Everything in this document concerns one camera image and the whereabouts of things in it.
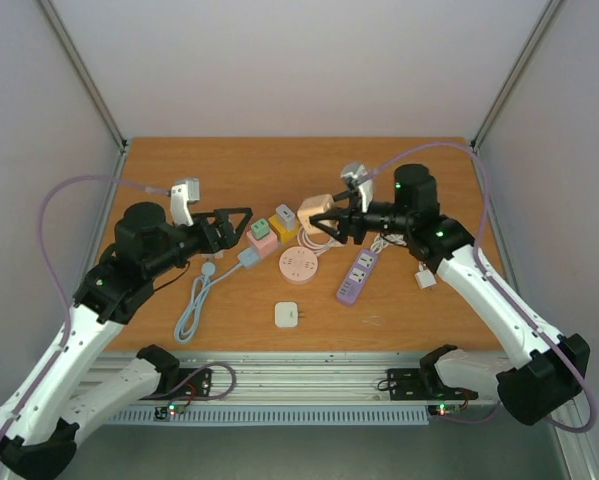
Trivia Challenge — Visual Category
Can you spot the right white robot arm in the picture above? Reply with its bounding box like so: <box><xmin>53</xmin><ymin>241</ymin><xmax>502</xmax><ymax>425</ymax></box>
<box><xmin>308</xmin><ymin>164</ymin><xmax>593</xmax><ymax>425</ymax></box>

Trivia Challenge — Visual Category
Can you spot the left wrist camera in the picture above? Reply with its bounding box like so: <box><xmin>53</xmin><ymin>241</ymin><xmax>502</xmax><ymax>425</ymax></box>
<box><xmin>170</xmin><ymin>178</ymin><xmax>200</xmax><ymax>226</ymax></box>

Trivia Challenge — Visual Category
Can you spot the yellow cube socket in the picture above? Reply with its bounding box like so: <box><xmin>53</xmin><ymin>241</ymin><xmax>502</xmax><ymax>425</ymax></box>
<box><xmin>268</xmin><ymin>215</ymin><xmax>299</xmax><ymax>244</ymax></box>

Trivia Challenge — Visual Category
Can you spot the green charger plug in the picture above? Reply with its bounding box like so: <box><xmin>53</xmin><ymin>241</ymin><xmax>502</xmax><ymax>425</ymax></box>
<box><xmin>250</xmin><ymin>218</ymin><xmax>270</xmax><ymax>240</ymax></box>

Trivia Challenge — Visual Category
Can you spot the white flat charger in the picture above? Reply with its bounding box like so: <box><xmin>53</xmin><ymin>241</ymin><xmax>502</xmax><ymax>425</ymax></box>
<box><xmin>274</xmin><ymin>301</ymin><xmax>305</xmax><ymax>329</ymax></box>

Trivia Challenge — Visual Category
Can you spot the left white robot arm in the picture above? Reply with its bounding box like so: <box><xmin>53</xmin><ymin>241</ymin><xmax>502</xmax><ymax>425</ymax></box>
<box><xmin>0</xmin><ymin>202</ymin><xmax>252</xmax><ymax>479</ymax></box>

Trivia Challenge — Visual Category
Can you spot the aluminium rail frame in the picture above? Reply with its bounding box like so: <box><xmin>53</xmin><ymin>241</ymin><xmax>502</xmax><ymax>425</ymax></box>
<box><xmin>68</xmin><ymin>351</ymin><xmax>512</xmax><ymax>406</ymax></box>

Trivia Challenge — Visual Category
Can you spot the beige cube socket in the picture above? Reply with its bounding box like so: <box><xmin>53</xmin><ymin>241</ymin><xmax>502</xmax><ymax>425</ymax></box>
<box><xmin>297</xmin><ymin>194</ymin><xmax>334</xmax><ymax>235</ymax></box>

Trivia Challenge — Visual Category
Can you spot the white knotted cable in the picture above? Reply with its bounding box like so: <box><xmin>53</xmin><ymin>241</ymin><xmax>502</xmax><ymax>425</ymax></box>
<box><xmin>369</xmin><ymin>232</ymin><xmax>410</xmax><ymax>254</ymax></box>

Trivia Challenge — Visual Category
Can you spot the purple power strip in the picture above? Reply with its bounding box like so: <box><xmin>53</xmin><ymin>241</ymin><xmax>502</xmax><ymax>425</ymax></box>
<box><xmin>336</xmin><ymin>249</ymin><xmax>378</xmax><ymax>307</ymax></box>

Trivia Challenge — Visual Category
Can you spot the white 66W charger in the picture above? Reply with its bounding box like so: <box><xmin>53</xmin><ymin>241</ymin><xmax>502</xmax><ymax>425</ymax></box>
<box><xmin>275</xmin><ymin>204</ymin><xmax>296</xmax><ymax>231</ymax></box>

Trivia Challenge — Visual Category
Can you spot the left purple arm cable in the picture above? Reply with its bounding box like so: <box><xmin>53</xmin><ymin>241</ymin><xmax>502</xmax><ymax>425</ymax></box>
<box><xmin>0</xmin><ymin>174</ymin><xmax>175</xmax><ymax>480</ymax></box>

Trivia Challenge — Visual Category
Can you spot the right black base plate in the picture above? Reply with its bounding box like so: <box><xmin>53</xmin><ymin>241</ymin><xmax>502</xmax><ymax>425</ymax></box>
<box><xmin>385</xmin><ymin>368</ymin><xmax>478</xmax><ymax>402</ymax></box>

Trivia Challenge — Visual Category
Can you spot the pink round socket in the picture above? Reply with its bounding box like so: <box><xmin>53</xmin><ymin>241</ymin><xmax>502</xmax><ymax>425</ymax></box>
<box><xmin>278</xmin><ymin>246</ymin><xmax>318</xmax><ymax>285</ymax></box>

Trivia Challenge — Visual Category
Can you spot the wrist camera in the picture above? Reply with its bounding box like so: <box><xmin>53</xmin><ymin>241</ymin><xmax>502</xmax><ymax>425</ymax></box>
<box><xmin>170</xmin><ymin>178</ymin><xmax>200</xmax><ymax>226</ymax></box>
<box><xmin>340</xmin><ymin>162</ymin><xmax>374</xmax><ymax>213</ymax></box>

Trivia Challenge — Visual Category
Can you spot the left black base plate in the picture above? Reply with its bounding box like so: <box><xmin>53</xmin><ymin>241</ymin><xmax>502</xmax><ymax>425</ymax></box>
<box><xmin>147</xmin><ymin>368</ymin><xmax>213</xmax><ymax>401</ymax></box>

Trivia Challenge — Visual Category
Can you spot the grey slotted cable duct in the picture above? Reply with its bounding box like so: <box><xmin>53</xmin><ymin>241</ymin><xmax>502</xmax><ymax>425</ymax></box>
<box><xmin>108</xmin><ymin>405</ymin><xmax>429</xmax><ymax>427</ymax></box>

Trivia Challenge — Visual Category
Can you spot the small white charger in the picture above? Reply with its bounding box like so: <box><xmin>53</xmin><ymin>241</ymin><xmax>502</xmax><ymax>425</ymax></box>
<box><xmin>415</xmin><ymin>269</ymin><xmax>436</xmax><ymax>290</ymax></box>

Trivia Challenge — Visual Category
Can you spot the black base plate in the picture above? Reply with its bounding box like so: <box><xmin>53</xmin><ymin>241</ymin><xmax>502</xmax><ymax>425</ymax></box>
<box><xmin>147</xmin><ymin>368</ymin><xmax>213</xmax><ymax>401</ymax></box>
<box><xmin>385</xmin><ymin>368</ymin><xmax>478</xmax><ymax>402</ymax></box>

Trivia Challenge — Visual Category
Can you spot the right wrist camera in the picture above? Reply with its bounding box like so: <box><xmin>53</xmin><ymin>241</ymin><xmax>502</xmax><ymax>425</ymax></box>
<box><xmin>340</xmin><ymin>162</ymin><xmax>374</xmax><ymax>213</ymax></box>

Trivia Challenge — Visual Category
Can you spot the pink cube socket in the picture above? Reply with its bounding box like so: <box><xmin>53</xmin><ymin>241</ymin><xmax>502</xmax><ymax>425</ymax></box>
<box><xmin>246</xmin><ymin>231</ymin><xmax>279</xmax><ymax>260</ymax></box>

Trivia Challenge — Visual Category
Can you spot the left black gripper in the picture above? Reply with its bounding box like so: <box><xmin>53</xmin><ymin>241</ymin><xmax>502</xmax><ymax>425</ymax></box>
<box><xmin>146</xmin><ymin>208</ymin><xmax>253</xmax><ymax>279</ymax></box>

